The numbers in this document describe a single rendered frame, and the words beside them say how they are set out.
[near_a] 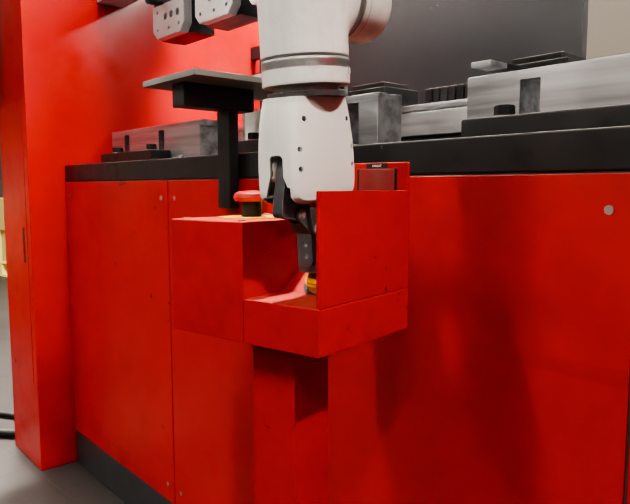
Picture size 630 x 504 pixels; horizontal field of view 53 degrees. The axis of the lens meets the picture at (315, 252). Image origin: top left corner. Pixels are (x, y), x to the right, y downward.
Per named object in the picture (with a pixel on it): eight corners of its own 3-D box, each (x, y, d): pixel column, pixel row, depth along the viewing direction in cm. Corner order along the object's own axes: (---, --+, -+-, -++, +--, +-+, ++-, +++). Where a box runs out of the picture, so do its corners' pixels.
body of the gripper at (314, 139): (308, 89, 67) (313, 195, 69) (240, 85, 59) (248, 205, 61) (368, 82, 62) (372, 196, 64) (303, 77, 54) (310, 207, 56)
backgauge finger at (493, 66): (448, 79, 101) (449, 47, 101) (534, 94, 118) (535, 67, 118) (515, 68, 92) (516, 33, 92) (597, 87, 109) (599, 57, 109)
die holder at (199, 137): (112, 165, 184) (111, 132, 183) (132, 166, 188) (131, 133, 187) (203, 160, 146) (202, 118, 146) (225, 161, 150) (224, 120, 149)
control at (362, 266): (172, 329, 69) (168, 161, 67) (270, 307, 81) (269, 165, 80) (319, 359, 57) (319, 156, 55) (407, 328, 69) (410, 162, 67)
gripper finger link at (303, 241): (299, 205, 63) (303, 270, 65) (278, 208, 61) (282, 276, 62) (324, 205, 62) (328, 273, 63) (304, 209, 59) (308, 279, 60)
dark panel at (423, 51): (260, 161, 218) (259, 30, 214) (264, 162, 220) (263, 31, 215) (578, 145, 134) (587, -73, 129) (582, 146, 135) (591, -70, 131)
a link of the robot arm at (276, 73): (301, 68, 66) (302, 98, 67) (242, 63, 60) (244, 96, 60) (368, 59, 61) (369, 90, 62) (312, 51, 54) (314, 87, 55)
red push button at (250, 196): (226, 223, 70) (225, 190, 69) (251, 221, 73) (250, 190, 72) (252, 224, 67) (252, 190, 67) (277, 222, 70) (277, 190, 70)
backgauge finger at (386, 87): (292, 103, 131) (292, 79, 131) (378, 113, 148) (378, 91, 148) (331, 97, 122) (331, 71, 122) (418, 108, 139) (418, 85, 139)
